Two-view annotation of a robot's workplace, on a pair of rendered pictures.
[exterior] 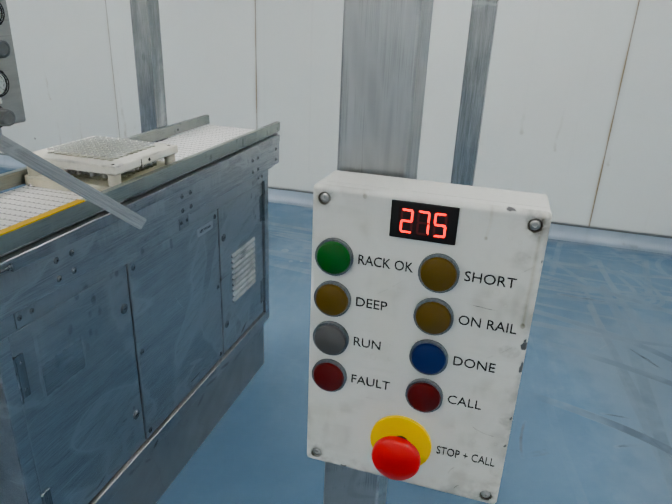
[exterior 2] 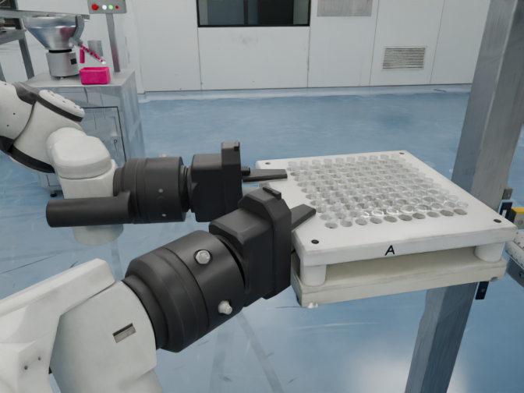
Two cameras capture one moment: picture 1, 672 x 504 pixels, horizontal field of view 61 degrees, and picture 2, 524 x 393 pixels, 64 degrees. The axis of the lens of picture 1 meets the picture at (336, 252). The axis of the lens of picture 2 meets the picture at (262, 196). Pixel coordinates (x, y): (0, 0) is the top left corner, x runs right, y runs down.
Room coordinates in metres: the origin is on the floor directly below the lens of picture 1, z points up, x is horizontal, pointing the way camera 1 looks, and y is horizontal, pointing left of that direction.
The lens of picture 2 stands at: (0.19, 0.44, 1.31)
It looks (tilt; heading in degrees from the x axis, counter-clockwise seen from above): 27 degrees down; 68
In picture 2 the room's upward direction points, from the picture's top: straight up
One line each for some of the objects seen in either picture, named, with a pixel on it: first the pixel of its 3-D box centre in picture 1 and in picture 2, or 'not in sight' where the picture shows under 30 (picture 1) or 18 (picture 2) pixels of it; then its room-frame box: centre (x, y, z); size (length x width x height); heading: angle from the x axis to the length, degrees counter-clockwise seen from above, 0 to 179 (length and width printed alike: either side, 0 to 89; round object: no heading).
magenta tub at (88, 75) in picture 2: not in sight; (95, 75); (0.23, 3.33, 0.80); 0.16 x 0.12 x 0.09; 164
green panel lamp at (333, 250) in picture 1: (333, 257); not in sight; (0.40, 0.00, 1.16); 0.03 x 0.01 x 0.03; 74
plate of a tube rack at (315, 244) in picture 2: not in sight; (366, 195); (0.50, 0.84, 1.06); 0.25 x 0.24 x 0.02; 80
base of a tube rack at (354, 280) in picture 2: not in sight; (362, 227); (0.50, 0.84, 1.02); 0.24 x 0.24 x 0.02; 80
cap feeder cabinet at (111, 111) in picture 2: not in sight; (90, 132); (0.14, 3.56, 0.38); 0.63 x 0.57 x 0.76; 164
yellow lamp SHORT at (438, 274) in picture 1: (438, 274); not in sight; (0.38, -0.08, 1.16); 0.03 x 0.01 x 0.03; 74
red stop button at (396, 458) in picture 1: (399, 446); not in sight; (0.38, -0.06, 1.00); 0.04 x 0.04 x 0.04; 74
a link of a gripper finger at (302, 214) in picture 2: not in sight; (291, 215); (0.37, 0.80, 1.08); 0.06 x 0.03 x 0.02; 22
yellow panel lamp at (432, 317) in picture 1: (433, 317); not in sight; (0.38, -0.08, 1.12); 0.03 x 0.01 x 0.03; 74
